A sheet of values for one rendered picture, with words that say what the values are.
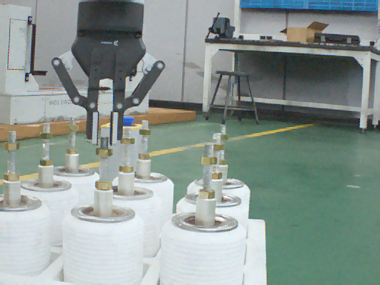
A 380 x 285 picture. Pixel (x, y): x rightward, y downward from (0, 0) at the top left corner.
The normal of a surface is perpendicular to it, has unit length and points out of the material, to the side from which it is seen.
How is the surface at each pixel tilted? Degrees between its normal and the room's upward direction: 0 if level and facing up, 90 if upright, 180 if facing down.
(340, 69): 90
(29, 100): 90
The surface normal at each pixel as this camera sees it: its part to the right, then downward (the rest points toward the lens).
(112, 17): 0.17, 0.14
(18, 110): 0.87, 0.11
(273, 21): -0.49, 0.09
